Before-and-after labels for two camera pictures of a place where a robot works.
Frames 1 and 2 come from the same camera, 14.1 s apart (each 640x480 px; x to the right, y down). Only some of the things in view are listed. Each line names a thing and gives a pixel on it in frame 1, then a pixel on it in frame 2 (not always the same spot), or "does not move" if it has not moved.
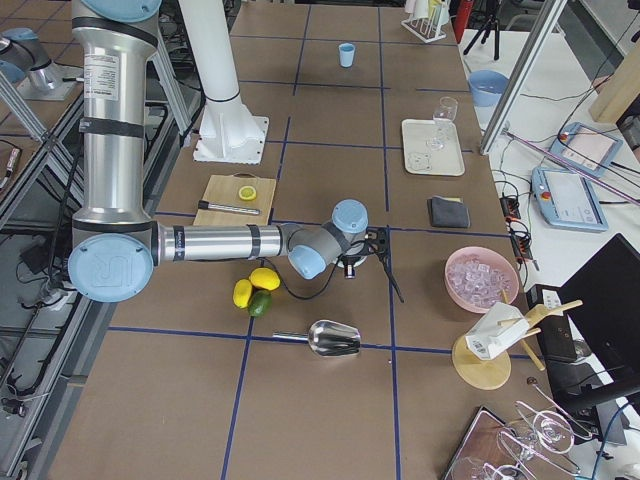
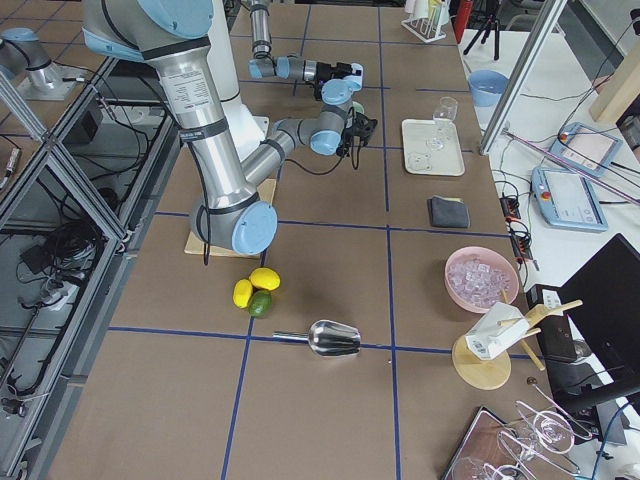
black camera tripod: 485,29 does not move
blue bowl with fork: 487,87 does not move
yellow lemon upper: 264,278 does not move
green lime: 260,302 does not move
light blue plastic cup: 346,51 → 352,82
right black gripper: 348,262 → 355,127
